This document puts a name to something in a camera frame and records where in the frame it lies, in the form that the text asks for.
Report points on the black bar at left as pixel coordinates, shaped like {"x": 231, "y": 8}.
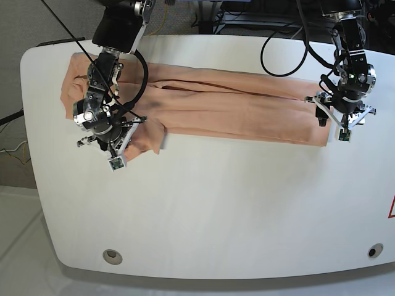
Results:
{"x": 11, "y": 117}

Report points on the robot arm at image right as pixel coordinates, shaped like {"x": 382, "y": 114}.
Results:
{"x": 350, "y": 78}

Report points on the black desk leg base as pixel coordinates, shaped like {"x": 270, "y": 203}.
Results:
{"x": 206, "y": 12}

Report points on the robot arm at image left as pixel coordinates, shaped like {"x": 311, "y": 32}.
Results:
{"x": 100, "y": 111}

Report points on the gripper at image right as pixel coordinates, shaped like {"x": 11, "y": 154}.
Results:
{"x": 345, "y": 113}

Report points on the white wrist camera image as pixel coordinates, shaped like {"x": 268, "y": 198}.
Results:
{"x": 117, "y": 163}
{"x": 342, "y": 134}

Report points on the right table cable grommet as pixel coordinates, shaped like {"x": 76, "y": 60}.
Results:
{"x": 375, "y": 250}

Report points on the black strip behind table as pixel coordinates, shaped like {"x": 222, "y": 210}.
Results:
{"x": 60, "y": 41}

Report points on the peach orange T-shirt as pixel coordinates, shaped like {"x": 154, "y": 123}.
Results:
{"x": 206, "y": 102}

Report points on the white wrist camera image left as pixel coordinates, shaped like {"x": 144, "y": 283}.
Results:
{"x": 117, "y": 163}

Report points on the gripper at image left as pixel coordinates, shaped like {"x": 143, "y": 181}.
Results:
{"x": 111, "y": 134}

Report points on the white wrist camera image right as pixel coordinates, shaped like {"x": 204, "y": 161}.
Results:
{"x": 342, "y": 134}

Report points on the left table cable grommet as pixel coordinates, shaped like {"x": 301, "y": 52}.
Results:
{"x": 112, "y": 257}

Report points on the table cable grommet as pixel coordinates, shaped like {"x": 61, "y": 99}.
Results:
{"x": 112, "y": 257}
{"x": 375, "y": 250}

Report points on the aluminium frame rail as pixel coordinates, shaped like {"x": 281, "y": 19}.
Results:
{"x": 289, "y": 27}

